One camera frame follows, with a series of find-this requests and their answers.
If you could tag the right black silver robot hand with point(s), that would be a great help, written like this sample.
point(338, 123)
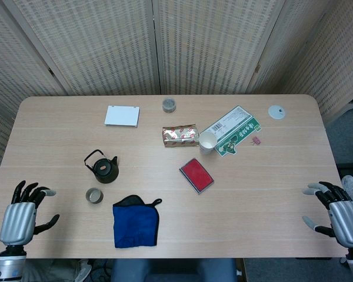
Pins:
point(348, 223)

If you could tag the black teapot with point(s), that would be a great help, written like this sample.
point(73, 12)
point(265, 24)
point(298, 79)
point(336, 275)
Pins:
point(106, 173)

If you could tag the gold snack package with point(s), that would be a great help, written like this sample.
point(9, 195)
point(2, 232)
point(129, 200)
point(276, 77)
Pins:
point(181, 136)

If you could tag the dark green tea cup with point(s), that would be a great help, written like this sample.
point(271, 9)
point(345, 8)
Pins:
point(94, 195)

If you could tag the pink binder clip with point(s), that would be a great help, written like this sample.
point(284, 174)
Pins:
point(256, 141)

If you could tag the white round table grommet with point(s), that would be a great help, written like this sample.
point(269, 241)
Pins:
point(276, 112)

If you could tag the green white flattened carton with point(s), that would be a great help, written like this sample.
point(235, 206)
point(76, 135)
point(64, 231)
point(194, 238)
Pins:
point(238, 129)

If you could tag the red stamp pad case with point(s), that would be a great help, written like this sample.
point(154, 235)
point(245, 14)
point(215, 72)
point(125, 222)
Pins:
point(197, 175)

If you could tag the white paper cup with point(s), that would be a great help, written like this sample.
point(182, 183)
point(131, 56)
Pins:
point(207, 141)

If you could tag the blue cloth with black trim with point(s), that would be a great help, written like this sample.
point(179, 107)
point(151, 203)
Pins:
point(135, 223)

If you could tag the small round clear jar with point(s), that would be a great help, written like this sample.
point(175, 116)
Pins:
point(169, 105)

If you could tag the blue seat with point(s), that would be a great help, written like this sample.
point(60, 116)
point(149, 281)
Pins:
point(129, 270)

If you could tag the white flat plastic box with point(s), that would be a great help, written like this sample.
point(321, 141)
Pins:
point(122, 116)

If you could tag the beige fabric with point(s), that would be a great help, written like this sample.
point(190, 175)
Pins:
point(56, 270)

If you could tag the woven folding screen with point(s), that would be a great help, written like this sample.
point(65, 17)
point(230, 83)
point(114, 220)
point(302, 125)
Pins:
point(106, 44)

